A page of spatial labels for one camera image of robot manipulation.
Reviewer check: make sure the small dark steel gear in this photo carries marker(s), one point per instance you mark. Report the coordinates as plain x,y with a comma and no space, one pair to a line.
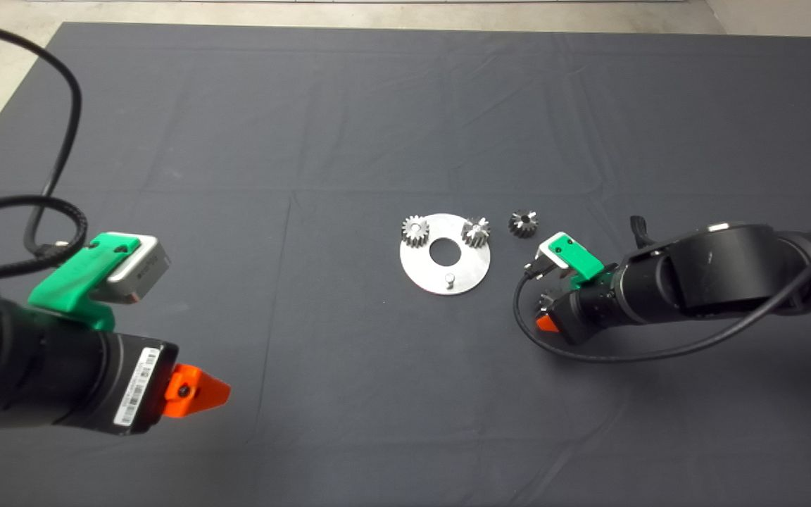
523,223

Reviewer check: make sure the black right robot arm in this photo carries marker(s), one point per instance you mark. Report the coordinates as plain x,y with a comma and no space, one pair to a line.
715,274

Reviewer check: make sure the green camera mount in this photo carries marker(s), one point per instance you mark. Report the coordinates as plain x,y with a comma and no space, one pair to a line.
67,289
574,257

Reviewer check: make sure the right green camera mount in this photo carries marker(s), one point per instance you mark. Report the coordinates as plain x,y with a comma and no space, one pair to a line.
574,257

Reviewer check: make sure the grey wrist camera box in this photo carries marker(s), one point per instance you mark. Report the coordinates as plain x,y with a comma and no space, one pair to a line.
141,267
543,248

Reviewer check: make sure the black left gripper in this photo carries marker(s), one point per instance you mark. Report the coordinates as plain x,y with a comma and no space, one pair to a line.
120,380

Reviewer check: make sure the left grey wrist camera box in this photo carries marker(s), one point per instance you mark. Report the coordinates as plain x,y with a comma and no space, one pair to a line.
141,267

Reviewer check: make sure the right grey wrist camera box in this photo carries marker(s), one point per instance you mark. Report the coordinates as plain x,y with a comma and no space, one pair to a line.
543,248

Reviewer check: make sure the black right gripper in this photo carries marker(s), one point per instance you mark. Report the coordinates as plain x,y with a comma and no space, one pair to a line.
588,310

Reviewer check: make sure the left green camera mount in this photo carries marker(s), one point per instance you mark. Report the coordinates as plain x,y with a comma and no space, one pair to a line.
67,289

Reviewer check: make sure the round metal plate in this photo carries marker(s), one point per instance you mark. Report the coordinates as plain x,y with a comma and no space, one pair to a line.
419,271

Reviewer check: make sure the dark grey table cloth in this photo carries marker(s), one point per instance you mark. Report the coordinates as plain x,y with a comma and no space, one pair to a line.
377,105

